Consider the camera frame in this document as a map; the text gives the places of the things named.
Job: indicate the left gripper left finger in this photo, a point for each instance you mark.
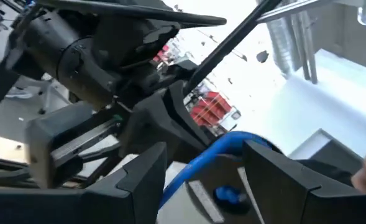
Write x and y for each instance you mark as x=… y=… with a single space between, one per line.
x=77 y=208

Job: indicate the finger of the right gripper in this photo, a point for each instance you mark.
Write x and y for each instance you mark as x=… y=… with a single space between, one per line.
x=139 y=7
x=158 y=124

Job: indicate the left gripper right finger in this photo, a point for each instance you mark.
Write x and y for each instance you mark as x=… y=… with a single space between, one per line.
x=294 y=199

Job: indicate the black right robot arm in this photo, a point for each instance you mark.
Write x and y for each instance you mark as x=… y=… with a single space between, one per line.
x=61 y=56

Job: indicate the grey white-edged panel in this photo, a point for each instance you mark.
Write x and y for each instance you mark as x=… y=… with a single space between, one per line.
x=325 y=146

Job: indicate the silver corrugated duct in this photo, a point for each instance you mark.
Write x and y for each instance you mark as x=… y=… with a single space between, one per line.
x=304 y=46

